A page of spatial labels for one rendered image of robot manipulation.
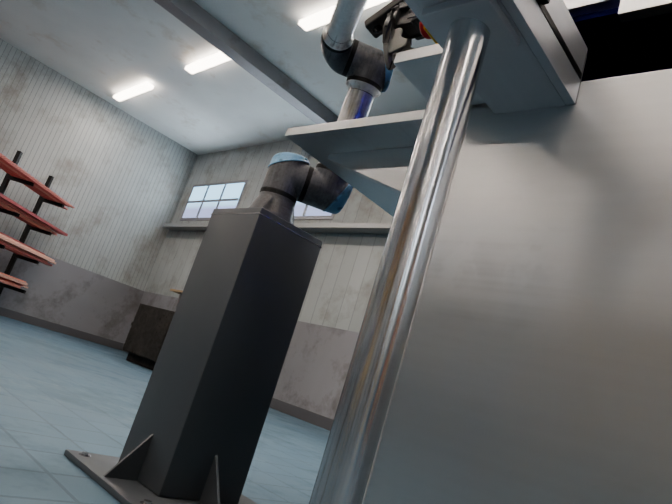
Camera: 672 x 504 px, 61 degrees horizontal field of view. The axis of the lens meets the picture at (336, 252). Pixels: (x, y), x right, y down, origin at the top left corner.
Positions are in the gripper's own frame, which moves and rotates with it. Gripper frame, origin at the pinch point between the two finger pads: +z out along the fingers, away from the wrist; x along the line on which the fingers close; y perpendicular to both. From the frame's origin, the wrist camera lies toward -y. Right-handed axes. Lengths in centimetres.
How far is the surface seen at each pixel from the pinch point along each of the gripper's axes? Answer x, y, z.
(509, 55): -25, 46, 25
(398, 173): -2.6, 14.6, 29.3
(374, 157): -2.6, 7.2, 25.3
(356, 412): -34, 46, 73
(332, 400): 410, -340, 80
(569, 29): -19, 51, 18
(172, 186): 419, -873, -198
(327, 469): -35, 45, 79
